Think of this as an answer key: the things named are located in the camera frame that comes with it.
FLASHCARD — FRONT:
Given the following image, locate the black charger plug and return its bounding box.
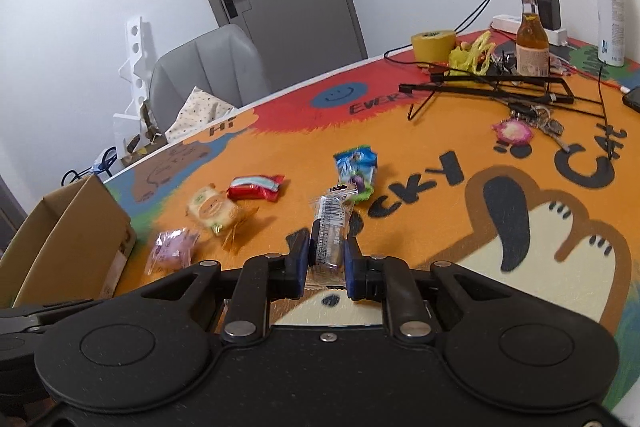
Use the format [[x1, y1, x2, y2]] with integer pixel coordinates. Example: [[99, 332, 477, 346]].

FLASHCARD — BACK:
[[537, 0, 562, 30]]

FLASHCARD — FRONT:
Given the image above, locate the yellow tape roll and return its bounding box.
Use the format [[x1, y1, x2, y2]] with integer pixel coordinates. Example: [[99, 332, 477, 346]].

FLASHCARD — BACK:
[[411, 30, 457, 63]]

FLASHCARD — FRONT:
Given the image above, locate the red teal snack packet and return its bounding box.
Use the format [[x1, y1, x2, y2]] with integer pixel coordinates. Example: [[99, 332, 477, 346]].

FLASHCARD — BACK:
[[227, 174, 284, 202]]

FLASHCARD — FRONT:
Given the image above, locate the yellow plastic bag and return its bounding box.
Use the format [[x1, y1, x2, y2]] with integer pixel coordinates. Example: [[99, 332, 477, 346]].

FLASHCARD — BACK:
[[448, 30, 496, 76]]

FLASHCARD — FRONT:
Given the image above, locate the pink keychain with keys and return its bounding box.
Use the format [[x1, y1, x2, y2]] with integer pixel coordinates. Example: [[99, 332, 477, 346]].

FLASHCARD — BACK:
[[491, 102, 570, 153]]

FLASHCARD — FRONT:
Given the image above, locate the blue green candy packet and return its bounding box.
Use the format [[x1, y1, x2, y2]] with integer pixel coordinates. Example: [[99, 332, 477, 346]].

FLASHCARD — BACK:
[[333, 145, 378, 204]]

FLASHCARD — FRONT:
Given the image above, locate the cream dotted cushion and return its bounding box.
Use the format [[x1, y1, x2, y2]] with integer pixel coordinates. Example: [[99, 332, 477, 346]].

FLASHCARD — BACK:
[[165, 87, 235, 143]]

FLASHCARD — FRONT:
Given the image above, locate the yellow biscuit packet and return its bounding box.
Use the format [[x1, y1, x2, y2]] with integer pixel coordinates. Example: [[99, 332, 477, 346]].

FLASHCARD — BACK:
[[186, 185, 245, 236]]

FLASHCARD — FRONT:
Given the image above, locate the black wire stand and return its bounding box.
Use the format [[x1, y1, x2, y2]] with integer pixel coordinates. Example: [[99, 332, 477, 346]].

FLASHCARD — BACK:
[[398, 74, 608, 122]]

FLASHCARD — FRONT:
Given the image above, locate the black metal shoe rack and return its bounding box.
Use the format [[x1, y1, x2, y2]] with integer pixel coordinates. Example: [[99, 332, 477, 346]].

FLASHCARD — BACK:
[[61, 146, 117, 186]]

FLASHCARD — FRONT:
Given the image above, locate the white perforated shelf board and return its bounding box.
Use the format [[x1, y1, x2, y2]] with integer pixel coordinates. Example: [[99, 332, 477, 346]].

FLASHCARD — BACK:
[[113, 16, 151, 158]]

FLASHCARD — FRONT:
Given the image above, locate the colourful cat table mat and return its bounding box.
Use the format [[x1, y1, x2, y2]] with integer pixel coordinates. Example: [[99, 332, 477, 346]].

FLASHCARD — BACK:
[[108, 42, 639, 424]]

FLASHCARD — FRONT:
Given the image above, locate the black charger cable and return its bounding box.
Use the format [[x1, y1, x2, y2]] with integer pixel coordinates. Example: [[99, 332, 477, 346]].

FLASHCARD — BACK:
[[383, 0, 557, 68]]

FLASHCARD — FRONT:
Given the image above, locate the white spray bottle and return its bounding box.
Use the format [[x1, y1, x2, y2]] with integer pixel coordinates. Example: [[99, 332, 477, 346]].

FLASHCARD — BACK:
[[597, 0, 625, 67]]

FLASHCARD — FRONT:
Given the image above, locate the purple round snack packet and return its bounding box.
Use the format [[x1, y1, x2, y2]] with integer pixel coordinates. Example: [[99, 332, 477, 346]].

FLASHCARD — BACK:
[[145, 228, 200, 277]]

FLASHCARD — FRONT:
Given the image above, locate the clear snack bar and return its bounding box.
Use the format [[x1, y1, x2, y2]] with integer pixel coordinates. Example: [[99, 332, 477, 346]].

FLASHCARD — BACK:
[[306, 183, 357, 291]]

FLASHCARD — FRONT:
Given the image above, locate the black smartphone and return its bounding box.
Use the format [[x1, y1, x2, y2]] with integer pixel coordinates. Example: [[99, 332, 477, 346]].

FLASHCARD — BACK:
[[623, 87, 640, 113]]

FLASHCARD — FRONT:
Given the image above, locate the brown cardboard box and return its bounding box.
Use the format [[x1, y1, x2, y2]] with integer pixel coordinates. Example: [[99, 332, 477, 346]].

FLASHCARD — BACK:
[[1, 176, 137, 308]]

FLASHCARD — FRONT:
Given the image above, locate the small amber glass bottle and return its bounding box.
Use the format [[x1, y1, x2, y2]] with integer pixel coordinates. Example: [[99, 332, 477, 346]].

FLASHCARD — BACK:
[[515, 0, 549, 77]]

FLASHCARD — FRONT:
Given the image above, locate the brown SF paper bag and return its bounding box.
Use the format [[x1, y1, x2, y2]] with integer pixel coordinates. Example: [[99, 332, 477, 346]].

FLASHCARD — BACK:
[[120, 100, 167, 167]]

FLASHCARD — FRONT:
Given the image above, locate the grey padded chair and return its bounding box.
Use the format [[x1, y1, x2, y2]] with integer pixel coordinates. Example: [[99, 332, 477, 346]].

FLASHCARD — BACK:
[[149, 24, 271, 131]]

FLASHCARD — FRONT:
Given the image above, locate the white power strip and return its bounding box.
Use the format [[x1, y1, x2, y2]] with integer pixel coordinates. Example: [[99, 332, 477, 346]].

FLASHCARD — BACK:
[[490, 14, 570, 48]]

